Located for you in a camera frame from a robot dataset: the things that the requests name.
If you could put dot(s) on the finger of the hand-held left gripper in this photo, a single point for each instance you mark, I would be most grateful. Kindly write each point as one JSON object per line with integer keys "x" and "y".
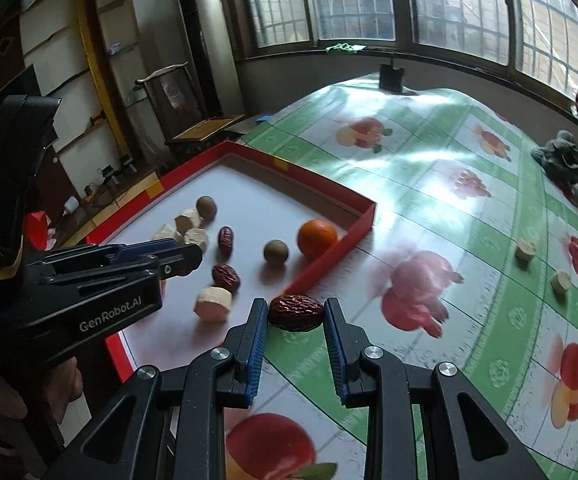
{"x": 179, "y": 261}
{"x": 141, "y": 249}

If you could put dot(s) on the fruit printed green tablecloth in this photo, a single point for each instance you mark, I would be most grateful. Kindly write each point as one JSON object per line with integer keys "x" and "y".
{"x": 459, "y": 260}

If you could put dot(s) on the standing air conditioner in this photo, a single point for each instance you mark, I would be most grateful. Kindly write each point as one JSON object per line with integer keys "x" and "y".
{"x": 206, "y": 45}

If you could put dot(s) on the orange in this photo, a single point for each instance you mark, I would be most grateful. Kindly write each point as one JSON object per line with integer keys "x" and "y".
{"x": 318, "y": 239}

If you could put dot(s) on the grid window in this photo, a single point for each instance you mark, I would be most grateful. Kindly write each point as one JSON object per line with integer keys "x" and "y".
{"x": 419, "y": 5}

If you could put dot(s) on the wooden chair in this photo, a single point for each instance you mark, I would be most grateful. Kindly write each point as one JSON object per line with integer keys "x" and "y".
{"x": 196, "y": 130}

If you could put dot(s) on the white yam chunk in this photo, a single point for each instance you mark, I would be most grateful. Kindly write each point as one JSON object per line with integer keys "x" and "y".
{"x": 561, "y": 282}
{"x": 196, "y": 240}
{"x": 525, "y": 250}
{"x": 189, "y": 219}
{"x": 213, "y": 304}
{"x": 164, "y": 233}

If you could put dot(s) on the blue flat object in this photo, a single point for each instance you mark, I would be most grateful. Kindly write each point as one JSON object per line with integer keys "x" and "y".
{"x": 266, "y": 118}

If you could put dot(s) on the green cloth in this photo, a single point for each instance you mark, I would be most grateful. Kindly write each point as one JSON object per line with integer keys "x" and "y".
{"x": 344, "y": 47}

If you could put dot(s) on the black box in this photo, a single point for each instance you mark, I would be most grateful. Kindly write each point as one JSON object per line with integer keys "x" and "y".
{"x": 392, "y": 76}

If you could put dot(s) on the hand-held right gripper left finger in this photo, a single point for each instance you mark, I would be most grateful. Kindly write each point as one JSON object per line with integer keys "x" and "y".
{"x": 256, "y": 350}

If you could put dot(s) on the red date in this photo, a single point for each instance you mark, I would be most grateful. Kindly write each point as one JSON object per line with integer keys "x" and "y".
{"x": 226, "y": 278}
{"x": 296, "y": 312}
{"x": 226, "y": 240}

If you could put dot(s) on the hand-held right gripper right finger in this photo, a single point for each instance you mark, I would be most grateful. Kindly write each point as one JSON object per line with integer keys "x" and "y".
{"x": 333, "y": 350}

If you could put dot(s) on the brown longan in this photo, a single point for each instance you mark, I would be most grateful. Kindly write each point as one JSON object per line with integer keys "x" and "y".
{"x": 206, "y": 208}
{"x": 276, "y": 252}

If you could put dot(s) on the red tray with white inside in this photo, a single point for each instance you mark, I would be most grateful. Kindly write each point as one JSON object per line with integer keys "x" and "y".
{"x": 269, "y": 205}

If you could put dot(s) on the red bag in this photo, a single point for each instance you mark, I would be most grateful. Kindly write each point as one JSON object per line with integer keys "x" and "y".
{"x": 38, "y": 230}

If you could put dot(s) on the dark cloth pile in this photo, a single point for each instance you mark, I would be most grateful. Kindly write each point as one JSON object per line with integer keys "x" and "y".
{"x": 564, "y": 165}

